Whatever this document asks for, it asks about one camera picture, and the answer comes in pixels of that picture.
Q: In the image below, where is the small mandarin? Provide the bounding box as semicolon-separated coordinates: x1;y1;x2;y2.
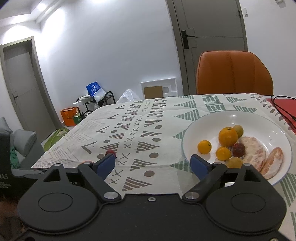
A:
215;147;232;161
197;140;212;155

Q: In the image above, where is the dark red fruit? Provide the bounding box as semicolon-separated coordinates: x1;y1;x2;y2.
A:
232;143;245;158
105;150;116;158

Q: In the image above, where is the peeled pomelo piece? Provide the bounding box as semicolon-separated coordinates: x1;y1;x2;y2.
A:
260;147;283;179
240;137;266;172

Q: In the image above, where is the person's left hand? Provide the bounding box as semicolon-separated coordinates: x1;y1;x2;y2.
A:
1;199;23;240

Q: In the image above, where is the white ceramic bowl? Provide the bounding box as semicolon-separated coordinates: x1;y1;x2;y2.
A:
182;111;292;185

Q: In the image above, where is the grey sofa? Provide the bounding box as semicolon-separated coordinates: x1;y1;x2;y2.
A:
1;117;44;176

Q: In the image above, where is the green floor mat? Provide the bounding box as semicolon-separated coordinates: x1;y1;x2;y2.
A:
43;128;70;152

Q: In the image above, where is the green paper bag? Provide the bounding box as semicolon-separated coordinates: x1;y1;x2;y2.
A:
72;113;82;125

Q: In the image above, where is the patterned tablecloth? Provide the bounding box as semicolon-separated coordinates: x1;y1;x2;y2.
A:
31;93;296;241

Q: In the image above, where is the orange paper bag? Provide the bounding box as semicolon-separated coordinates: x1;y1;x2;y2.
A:
60;107;77;126

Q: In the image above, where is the black shoe rack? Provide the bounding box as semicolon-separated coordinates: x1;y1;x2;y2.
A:
73;91;115;118

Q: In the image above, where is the blue white plastic bag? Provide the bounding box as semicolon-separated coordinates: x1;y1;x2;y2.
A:
86;81;106;102

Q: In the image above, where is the clear plastic bag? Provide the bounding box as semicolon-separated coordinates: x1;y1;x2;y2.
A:
116;89;134;103

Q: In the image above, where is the orange leather chair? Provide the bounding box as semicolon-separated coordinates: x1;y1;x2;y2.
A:
196;51;273;95

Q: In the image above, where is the grey door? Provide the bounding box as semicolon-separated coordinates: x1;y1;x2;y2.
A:
1;37;56;142
167;0;248;95

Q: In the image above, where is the black cable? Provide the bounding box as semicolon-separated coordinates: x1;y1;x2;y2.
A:
270;94;296;127

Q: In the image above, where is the black door handle lock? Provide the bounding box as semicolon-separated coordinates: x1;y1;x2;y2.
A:
181;31;195;49

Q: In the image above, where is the small white wall switch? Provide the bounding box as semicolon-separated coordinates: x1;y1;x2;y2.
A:
242;8;248;16

